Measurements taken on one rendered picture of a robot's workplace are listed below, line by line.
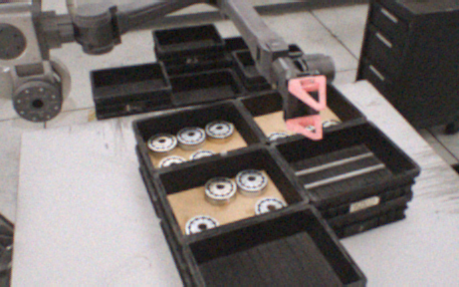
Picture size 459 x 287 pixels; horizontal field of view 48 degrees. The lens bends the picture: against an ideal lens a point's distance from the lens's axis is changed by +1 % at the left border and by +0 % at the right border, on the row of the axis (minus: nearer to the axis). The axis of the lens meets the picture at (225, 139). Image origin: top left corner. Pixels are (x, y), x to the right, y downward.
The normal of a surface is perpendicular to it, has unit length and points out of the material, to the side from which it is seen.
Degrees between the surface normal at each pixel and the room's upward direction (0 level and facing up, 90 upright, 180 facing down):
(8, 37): 90
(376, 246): 0
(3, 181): 0
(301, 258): 0
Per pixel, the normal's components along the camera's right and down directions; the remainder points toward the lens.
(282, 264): 0.00, -0.79
